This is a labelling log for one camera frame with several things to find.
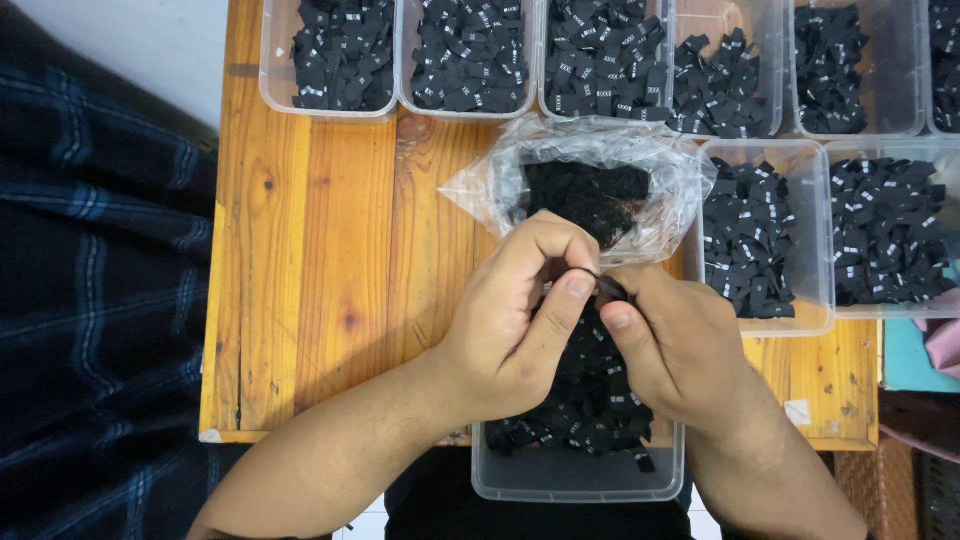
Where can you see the brown woven mat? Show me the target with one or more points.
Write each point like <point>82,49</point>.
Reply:
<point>874,487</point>

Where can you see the person's right hand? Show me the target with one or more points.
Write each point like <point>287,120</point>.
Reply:
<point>690,352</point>

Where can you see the pile of black size labels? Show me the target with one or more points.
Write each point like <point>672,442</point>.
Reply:
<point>343,54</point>
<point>469,54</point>
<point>946,64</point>
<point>829,67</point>
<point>746,236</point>
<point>885,229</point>
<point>589,397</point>
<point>604,60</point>
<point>718,94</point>

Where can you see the person's left hand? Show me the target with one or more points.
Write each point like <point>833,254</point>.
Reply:
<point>495,352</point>

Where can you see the clear plastic container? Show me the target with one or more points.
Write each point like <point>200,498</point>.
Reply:
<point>896,67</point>
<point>757,30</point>
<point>932,124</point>
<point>814,247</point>
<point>529,97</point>
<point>274,67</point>
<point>577,480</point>
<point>900,148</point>
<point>544,90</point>

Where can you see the single black fabric label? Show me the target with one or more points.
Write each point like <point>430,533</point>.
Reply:
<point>611,286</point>

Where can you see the dark plastic basket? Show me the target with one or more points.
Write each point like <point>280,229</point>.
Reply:
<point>941,495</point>

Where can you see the pink cloth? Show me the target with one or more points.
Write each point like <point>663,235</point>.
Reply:
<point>941,337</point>

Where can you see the white sticker scrap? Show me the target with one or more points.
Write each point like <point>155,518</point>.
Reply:
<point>798,412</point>

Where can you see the dark blue plaid cloth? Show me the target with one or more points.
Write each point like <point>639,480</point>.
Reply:
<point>97,300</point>

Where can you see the teal box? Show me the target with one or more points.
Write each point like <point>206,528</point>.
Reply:
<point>904,360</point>

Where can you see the heap of black fabric pieces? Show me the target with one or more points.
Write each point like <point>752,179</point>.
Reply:
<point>592,199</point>

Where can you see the crumpled clear plastic bag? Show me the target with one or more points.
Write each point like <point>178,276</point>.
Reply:
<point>675,187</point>

